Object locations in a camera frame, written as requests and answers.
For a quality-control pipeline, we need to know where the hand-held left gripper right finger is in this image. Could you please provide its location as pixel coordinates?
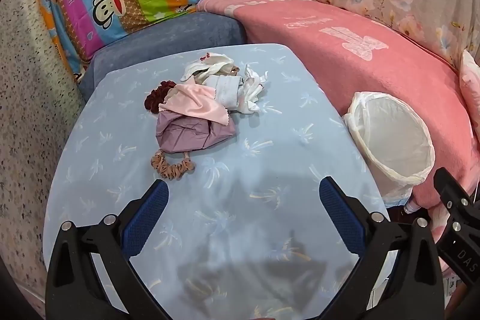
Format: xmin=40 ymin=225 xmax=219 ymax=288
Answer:
xmin=319 ymin=176 xmax=445 ymax=320

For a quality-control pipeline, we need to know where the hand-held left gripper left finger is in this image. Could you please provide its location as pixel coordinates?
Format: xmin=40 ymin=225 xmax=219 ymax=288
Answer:
xmin=45 ymin=179 xmax=171 ymax=320

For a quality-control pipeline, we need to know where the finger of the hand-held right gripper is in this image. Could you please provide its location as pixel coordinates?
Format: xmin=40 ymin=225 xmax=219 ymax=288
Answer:
xmin=433 ymin=167 xmax=480 ymax=285

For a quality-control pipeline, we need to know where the wastebasket with white bag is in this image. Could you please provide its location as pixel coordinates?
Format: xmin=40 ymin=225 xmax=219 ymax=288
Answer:
xmin=342 ymin=91 xmax=436 ymax=206

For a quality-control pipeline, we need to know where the pink cloth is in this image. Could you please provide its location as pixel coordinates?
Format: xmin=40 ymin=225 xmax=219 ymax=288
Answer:
xmin=157 ymin=84 xmax=231 ymax=126

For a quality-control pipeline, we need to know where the white cloth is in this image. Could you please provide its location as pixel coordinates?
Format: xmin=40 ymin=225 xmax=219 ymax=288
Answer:
xmin=236 ymin=64 xmax=271 ymax=114

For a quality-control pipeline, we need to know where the brown scrunchie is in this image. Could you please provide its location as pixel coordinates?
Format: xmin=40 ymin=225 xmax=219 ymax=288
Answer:
xmin=151 ymin=149 xmax=196 ymax=179

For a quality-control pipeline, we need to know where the mauve folded garment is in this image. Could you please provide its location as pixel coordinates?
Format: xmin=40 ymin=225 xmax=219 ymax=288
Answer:
xmin=155 ymin=109 xmax=237 ymax=156

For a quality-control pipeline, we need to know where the dark red scrunchie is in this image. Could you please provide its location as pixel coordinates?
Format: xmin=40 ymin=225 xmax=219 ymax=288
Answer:
xmin=144 ymin=80 xmax=181 ymax=114

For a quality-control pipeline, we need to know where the white fabric piece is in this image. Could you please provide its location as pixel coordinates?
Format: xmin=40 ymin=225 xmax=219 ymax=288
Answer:
xmin=202 ymin=76 xmax=244 ymax=107

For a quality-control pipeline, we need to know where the pink printed pillow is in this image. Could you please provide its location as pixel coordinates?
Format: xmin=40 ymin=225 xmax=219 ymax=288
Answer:
xmin=459 ymin=49 xmax=480 ymax=114

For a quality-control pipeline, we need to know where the pink blanket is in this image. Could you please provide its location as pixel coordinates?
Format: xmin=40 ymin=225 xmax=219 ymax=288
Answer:
xmin=197 ymin=0 xmax=480 ymax=268

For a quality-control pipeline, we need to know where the blue-grey sofa cushion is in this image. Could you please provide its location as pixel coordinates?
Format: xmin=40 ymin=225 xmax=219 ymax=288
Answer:
xmin=77 ymin=10 xmax=248 ymax=103

